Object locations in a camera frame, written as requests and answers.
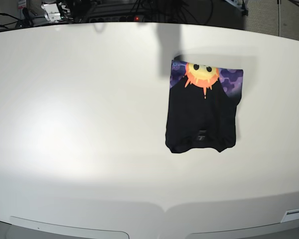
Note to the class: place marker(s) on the black T-shirt with sun print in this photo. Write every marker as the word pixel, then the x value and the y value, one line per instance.
pixel 202 107

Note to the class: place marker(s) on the thin metal pole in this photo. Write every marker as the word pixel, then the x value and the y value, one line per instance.
pixel 279 17

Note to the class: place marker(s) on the black power strip red switch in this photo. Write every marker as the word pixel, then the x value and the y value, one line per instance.
pixel 115 18

